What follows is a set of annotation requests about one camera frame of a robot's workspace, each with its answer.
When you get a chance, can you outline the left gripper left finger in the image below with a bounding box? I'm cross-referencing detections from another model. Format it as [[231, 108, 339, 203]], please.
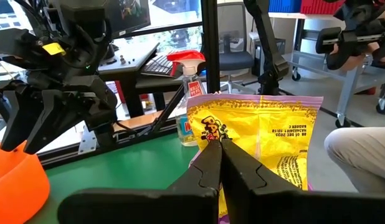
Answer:
[[57, 138, 224, 224]]

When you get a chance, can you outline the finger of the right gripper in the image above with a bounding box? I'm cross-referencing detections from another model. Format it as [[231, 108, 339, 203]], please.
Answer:
[[23, 89, 77, 156], [0, 88, 36, 153]]

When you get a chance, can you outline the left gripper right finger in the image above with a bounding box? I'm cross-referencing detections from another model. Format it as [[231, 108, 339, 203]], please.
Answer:
[[220, 138, 385, 224]]

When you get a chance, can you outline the yellow candy packet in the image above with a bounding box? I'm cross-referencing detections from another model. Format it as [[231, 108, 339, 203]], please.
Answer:
[[186, 92, 325, 224]]

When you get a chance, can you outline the silver corner plate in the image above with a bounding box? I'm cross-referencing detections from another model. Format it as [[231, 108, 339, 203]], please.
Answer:
[[77, 125, 99, 156]]

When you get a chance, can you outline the black side desk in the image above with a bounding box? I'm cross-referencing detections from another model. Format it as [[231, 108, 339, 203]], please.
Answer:
[[97, 41, 184, 118]]

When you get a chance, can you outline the orange pumpkin bucket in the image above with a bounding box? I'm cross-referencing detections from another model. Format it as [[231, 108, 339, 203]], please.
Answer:
[[0, 141, 51, 224]]

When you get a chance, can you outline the person's knee in beige trousers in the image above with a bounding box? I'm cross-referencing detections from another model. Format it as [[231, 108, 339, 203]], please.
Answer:
[[323, 126, 385, 194]]

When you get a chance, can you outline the black keyboard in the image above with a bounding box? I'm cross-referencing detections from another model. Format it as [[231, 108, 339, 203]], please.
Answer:
[[141, 54, 182, 78]]

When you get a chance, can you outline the black computer monitor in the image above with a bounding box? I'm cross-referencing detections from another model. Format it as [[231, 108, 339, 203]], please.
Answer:
[[105, 0, 152, 39]]

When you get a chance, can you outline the clear spray bottle red trigger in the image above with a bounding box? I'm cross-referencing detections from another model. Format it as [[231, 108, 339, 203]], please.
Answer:
[[166, 49, 209, 147]]

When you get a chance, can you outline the steel cart on casters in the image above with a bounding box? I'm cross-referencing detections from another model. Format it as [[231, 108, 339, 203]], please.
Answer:
[[269, 12, 385, 129]]

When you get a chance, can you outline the person's hand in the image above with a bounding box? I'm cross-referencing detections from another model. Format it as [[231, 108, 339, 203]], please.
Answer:
[[330, 42, 382, 72]]

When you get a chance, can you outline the grey office chair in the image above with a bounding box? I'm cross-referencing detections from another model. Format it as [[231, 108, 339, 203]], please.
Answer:
[[216, 1, 256, 94]]

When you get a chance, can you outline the red plastic bin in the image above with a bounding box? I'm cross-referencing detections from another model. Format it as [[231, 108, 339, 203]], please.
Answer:
[[300, 0, 338, 15]]

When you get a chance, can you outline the blue plastic bin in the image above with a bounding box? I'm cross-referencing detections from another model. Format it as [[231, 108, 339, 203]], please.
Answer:
[[268, 0, 302, 14]]

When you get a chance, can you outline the black leader gripper handle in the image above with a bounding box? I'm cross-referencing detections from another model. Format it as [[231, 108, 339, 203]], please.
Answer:
[[315, 0, 385, 71]]

